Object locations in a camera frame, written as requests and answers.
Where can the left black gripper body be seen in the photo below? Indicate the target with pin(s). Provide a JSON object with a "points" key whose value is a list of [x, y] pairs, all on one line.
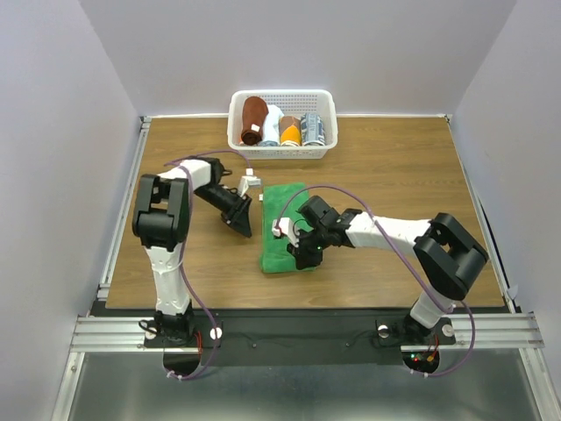
{"points": [[225, 201]]}

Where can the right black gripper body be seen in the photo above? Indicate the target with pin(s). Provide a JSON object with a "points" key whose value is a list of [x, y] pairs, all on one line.
{"points": [[311, 246]]}

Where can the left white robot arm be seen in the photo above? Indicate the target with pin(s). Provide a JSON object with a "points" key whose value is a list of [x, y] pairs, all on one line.
{"points": [[161, 220]]}

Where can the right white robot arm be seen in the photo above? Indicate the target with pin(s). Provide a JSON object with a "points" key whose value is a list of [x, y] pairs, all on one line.
{"points": [[440, 253]]}

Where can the white blue rolled towel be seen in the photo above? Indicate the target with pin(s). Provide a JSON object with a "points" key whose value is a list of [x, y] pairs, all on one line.
{"points": [[271, 127]]}

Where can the brown orange rolled towel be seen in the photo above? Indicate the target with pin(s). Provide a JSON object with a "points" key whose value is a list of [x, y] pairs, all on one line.
{"points": [[290, 131]]}

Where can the grey patterned rolled towel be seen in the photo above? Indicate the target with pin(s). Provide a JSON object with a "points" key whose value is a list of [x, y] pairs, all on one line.
{"points": [[312, 131]]}

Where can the white plastic basket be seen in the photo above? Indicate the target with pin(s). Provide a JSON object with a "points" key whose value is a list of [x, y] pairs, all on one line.
{"points": [[294, 103]]}

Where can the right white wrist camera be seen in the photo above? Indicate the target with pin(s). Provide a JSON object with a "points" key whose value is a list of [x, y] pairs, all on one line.
{"points": [[287, 228]]}

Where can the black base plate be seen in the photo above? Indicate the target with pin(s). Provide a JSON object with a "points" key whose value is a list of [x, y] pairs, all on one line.
{"points": [[293, 337]]}

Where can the aluminium frame rail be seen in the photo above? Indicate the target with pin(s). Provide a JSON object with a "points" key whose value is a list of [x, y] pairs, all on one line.
{"points": [[93, 334]]}

